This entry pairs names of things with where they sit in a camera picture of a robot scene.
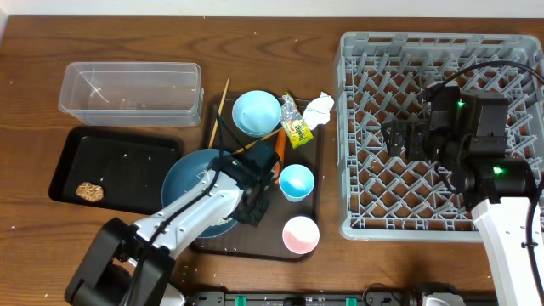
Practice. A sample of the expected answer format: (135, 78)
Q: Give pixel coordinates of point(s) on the light blue bowl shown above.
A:
(256, 113)

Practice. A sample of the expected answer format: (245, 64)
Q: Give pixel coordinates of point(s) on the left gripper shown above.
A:
(257, 219)

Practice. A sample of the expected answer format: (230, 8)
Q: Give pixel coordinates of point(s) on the dark blue plate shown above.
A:
(185, 174)

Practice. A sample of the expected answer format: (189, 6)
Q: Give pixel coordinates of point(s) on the white napkin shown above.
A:
(318, 111)

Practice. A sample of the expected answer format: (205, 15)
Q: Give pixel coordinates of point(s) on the brown walnut-like food piece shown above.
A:
(90, 192)

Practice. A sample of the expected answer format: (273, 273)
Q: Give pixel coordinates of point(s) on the brown serving tray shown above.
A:
(265, 241)

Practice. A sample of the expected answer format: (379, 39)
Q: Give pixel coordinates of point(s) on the yellow snack wrapper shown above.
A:
(293, 123)

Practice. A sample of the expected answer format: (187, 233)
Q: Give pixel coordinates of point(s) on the pile of white rice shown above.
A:
(224, 221)

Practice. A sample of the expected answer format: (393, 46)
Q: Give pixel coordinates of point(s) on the small pink cup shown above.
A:
(301, 235)

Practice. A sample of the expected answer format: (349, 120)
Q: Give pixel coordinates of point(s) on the black mounting rail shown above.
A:
(217, 298)

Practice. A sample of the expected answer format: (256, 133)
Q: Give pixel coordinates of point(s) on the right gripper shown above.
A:
(416, 131)

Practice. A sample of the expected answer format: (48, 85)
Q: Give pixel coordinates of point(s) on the clear plastic bin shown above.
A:
(133, 94)

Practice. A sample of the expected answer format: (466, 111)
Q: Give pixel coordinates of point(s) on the grey dishwasher rack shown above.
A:
(380, 76)

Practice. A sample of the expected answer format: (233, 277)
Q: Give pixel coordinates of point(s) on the small blue cup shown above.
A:
(296, 182)

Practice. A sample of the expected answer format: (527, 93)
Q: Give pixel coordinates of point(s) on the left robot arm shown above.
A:
(132, 264)

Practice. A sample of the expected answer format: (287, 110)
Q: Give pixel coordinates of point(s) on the black tray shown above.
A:
(129, 167)

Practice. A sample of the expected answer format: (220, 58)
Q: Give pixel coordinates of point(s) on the orange carrot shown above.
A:
(280, 150)

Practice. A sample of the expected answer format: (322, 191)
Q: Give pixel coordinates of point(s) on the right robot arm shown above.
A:
(502, 196)

